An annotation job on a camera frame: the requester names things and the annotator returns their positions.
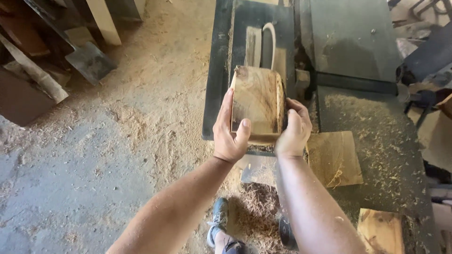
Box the pile of clutter beside machine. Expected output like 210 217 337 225
388 0 452 254

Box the small wooden offcut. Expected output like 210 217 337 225
295 69 311 100

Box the person's left hand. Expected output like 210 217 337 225
213 88 251 164

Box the wooden block with bark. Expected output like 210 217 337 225
357 208 406 254

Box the heap of scrap wood planks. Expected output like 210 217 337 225
0 0 118 127

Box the person's grey left shoe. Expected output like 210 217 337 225
206 198 229 248

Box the rough wooden block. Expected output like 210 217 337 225
230 66 286 146

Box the dark green table saw machine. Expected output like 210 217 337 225
202 0 442 254

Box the flat wooden board piece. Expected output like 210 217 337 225
306 131 364 188

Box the person's right hand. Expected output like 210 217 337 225
274 98 313 159

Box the pale wooden post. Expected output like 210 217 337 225
86 0 122 46

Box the person's dark right shoe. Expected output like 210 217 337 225
278 215 298 251

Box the circular saw blade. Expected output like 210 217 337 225
261 23 277 70

